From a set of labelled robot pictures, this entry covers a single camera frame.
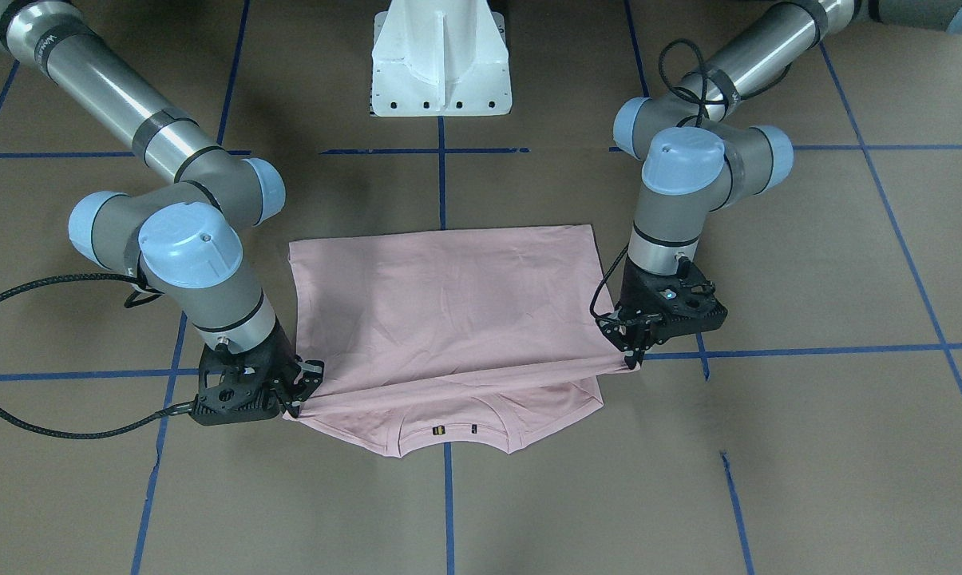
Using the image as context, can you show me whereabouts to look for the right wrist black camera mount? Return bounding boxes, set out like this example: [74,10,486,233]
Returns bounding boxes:
[189,347,281,426]

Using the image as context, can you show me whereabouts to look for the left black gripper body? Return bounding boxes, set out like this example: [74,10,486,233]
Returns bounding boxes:
[618,260,689,336]

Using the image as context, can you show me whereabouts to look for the brown paper table cover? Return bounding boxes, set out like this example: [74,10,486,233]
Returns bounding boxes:
[0,1,962,574]

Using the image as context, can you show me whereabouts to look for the pink snoopy t-shirt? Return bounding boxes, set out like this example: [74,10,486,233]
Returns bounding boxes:
[288,225,627,458]

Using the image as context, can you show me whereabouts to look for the white pedestal column with base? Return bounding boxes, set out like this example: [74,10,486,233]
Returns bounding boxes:
[369,1,513,117]

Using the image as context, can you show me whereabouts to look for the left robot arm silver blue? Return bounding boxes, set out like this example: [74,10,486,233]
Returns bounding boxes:
[594,1,962,369]

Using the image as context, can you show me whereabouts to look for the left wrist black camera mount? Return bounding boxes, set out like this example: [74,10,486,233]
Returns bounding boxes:
[653,257,728,339]

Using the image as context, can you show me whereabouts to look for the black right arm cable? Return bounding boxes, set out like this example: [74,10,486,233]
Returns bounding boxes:
[0,273,202,442]

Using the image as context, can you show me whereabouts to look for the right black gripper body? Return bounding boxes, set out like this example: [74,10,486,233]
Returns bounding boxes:
[237,323,306,404]

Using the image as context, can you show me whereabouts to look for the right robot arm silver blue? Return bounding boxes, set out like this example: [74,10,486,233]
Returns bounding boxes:
[0,1,323,426]

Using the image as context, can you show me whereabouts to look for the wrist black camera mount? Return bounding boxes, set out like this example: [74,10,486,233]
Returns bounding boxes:
[189,347,281,426]
[653,257,728,339]

